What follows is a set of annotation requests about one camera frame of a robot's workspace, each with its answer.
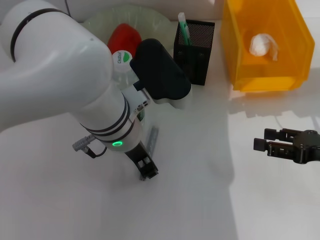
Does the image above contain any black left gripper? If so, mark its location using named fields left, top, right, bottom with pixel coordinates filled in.
left=124, top=140, right=160, bottom=180

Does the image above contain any grey pen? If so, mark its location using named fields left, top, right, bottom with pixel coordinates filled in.
left=138, top=126, right=160, bottom=181

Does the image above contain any green utility knife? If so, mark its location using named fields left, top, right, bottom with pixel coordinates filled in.
left=177, top=12, right=193, bottom=47

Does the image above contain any clear green-label water bottle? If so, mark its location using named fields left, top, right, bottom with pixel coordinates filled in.
left=110, top=50, right=147, bottom=131

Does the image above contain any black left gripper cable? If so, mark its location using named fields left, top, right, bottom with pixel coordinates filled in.
left=71, top=134, right=109, bottom=159

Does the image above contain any green glass fruit plate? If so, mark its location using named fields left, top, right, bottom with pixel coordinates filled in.
left=82, top=7, right=176, bottom=51

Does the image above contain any red-orange fruit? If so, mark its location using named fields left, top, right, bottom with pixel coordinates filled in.
left=107, top=23, right=143, bottom=55

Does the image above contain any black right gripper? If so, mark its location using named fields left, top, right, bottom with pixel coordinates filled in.
left=253, top=128, right=320, bottom=165

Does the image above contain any yellow plastic bin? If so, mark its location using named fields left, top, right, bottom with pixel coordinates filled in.
left=219, top=0, right=315, bottom=92

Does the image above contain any thin white cable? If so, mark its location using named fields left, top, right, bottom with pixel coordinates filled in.
left=272, top=114, right=288, bottom=130

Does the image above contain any white paper ball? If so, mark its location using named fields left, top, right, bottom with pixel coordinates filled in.
left=249, top=33, right=280, bottom=62

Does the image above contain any black mesh pen holder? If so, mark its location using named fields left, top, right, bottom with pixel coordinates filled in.
left=173, top=19, right=216, bottom=86

